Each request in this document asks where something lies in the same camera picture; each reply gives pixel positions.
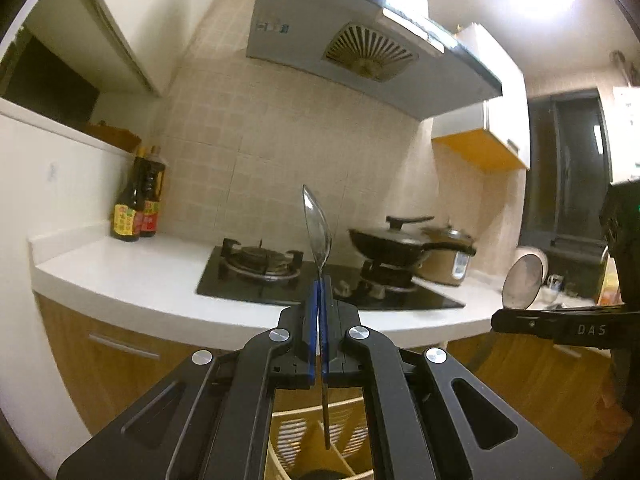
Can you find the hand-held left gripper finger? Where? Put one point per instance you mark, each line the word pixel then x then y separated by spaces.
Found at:
pixel 324 340
pixel 314 340

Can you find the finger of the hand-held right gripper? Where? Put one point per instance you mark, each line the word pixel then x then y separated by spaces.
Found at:
pixel 550 327

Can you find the round metal spoon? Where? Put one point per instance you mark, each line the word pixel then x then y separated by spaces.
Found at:
pixel 522 280

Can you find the white plastic utensil basket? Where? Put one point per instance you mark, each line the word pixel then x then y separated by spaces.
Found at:
pixel 345 425

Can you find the slim metal spoon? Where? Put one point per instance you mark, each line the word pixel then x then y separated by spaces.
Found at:
pixel 315 230

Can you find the glass cup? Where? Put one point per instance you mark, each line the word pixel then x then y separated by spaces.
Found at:
pixel 554 287

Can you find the yellow packet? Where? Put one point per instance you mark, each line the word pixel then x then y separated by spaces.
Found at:
pixel 610 285

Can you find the black glass gas stove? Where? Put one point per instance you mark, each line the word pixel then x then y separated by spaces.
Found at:
pixel 250 287

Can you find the dark window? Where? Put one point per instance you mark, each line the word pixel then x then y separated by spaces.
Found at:
pixel 565 170

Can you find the right stove burner grate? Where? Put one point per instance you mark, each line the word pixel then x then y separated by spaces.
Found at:
pixel 385 280

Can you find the stove burner grate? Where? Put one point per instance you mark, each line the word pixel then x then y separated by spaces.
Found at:
pixel 385 280
pixel 262 260

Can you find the left stove burner grate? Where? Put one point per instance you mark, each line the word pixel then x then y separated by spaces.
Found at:
pixel 262 260

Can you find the black wok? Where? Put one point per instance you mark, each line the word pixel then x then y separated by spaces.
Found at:
pixel 395 255

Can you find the beige rice cooker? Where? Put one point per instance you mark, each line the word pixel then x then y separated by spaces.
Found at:
pixel 450 265

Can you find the glass wok lid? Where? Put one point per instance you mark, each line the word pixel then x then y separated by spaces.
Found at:
pixel 400 227

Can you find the wooden base cabinet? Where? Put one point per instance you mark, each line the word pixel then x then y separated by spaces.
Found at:
pixel 125 385

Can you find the red label sauce bottle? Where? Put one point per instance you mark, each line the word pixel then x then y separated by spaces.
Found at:
pixel 152 195

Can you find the dark soy sauce bottle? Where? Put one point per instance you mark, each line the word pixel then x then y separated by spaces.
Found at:
pixel 129 200

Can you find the wooden box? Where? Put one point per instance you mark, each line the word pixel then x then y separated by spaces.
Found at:
pixel 115 136

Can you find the grey range hood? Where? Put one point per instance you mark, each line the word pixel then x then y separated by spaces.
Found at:
pixel 310 25

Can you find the white and yellow wall cabinet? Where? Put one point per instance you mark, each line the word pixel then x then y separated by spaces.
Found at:
pixel 500 90

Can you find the white corner wall cabinet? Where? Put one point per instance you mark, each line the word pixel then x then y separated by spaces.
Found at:
pixel 110 20

